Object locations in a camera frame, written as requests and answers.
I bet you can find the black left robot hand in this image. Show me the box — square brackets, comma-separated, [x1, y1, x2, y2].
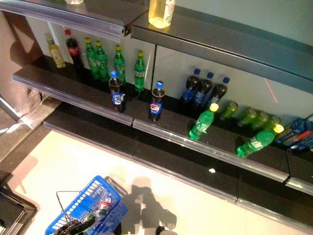
[53, 216, 96, 235]

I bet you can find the blue plastic shopping basket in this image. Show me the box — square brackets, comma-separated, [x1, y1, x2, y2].
[45, 174, 129, 235]

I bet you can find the clear water bottle red label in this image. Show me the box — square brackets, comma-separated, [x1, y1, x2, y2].
[93, 196, 112, 221]

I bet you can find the green Sprite bottle yellow cap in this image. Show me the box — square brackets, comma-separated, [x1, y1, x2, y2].
[134, 50, 146, 93]
[113, 44, 127, 85]
[188, 102, 220, 141]
[94, 40, 110, 83]
[235, 123, 285, 158]
[84, 37, 100, 80]

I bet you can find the green bottle in basket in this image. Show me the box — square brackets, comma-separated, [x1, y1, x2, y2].
[85, 212, 96, 226]

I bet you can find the large yellow drink bottle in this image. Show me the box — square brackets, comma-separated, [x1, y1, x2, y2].
[148, 0, 176, 29]

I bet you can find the black framed display cabinet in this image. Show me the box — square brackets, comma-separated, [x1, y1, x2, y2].
[0, 180, 38, 235]

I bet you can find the Pepsi bottle cartoon label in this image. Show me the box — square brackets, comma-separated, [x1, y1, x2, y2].
[108, 70, 127, 114]

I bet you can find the Pepsi bottle round logo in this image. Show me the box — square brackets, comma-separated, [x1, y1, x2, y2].
[148, 80, 165, 122]

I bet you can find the yellow tea bottle green cap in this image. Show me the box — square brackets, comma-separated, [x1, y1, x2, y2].
[44, 32, 67, 69]

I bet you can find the Coca-Cola bottle red cap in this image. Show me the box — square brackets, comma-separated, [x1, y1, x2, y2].
[64, 29, 85, 77]

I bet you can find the Pepsi bottle blue cap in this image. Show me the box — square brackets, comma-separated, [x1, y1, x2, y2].
[207, 76, 231, 111]
[179, 68, 202, 111]
[193, 71, 215, 111]

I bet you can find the dark shelf board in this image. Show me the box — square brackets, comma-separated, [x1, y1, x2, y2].
[0, 0, 313, 87]

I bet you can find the blue red snack box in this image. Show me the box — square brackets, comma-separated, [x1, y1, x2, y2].
[288, 131, 313, 154]

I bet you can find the black shelf board clear rail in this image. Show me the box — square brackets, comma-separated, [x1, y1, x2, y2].
[11, 55, 313, 196]
[43, 101, 313, 235]

